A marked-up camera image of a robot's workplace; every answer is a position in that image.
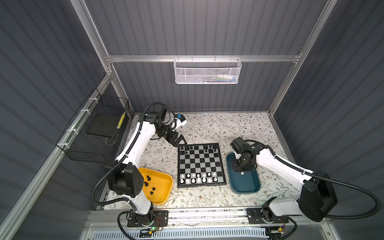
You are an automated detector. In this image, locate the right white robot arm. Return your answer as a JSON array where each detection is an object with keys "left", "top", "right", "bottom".
[{"left": 231, "top": 137, "right": 338, "bottom": 223}]

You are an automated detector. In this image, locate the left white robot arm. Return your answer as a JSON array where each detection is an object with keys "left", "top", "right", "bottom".
[{"left": 107, "top": 111, "right": 187, "bottom": 225}]

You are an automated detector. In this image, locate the teal plastic tray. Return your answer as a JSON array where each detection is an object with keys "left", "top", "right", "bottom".
[{"left": 226, "top": 153, "right": 261, "bottom": 195}]

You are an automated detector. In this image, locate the black white chessboard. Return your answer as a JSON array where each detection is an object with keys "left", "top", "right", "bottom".
[{"left": 177, "top": 143, "right": 227, "bottom": 188}]

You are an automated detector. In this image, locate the yellow plastic tray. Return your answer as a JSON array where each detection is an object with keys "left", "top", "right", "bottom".
[{"left": 139, "top": 168, "right": 174, "bottom": 205}]

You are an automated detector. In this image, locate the white wire mesh basket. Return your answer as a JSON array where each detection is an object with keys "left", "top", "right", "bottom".
[{"left": 173, "top": 58, "right": 242, "bottom": 85}]

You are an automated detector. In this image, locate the black wire basket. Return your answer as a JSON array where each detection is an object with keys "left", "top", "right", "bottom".
[{"left": 57, "top": 90, "right": 132, "bottom": 164}]

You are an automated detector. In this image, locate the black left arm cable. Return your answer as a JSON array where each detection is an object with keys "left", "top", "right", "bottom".
[{"left": 90, "top": 101, "right": 178, "bottom": 207}]

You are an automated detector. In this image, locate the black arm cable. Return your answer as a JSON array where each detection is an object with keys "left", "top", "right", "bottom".
[
  {"left": 244, "top": 139, "right": 382, "bottom": 220},
  {"left": 90, "top": 101, "right": 178, "bottom": 207}
]

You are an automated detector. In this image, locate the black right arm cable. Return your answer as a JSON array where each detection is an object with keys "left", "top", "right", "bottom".
[{"left": 244, "top": 139, "right": 382, "bottom": 220}]

